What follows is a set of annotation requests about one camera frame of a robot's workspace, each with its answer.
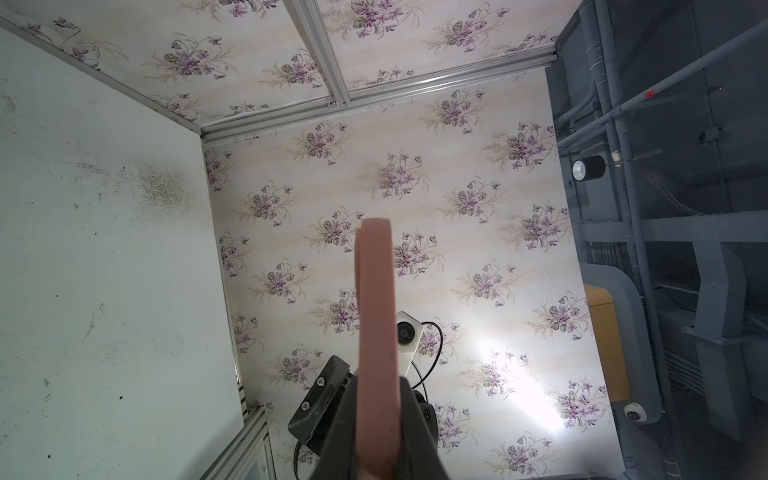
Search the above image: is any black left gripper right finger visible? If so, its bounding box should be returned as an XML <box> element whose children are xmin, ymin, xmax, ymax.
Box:
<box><xmin>395</xmin><ymin>377</ymin><xmax>449</xmax><ymax>480</ymax></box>

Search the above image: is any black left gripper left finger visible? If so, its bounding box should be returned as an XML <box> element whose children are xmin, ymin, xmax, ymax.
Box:
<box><xmin>310</xmin><ymin>376</ymin><xmax>360</xmax><ymax>480</ymax></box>

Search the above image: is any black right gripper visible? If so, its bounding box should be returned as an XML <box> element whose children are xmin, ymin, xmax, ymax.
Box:
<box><xmin>288</xmin><ymin>355</ymin><xmax>352</xmax><ymax>455</ymax></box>

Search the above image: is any pink phone case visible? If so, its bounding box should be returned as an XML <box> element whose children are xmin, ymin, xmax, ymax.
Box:
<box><xmin>354</xmin><ymin>218</ymin><xmax>401</xmax><ymax>479</ymax></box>

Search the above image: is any black cylindrical spotlight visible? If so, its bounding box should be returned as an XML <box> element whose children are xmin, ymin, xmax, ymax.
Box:
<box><xmin>571</xmin><ymin>155</ymin><xmax>607</xmax><ymax>182</ymax></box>

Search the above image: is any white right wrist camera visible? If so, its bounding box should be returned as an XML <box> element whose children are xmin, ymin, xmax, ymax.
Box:
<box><xmin>396</xmin><ymin>311</ymin><xmax>424</xmax><ymax>377</ymax></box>

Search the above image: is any white dome security camera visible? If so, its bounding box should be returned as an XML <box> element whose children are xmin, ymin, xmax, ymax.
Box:
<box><xmin>623</xmin><ymin>402</ymin><xmax>648</xmax><ymax>424</ymax></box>

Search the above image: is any aluminium frame top bar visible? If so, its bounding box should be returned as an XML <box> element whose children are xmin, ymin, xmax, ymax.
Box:
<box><xmin>201</xmin><ymin>46</ymin><xmax>557</xmax><ymax>145</ymax></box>

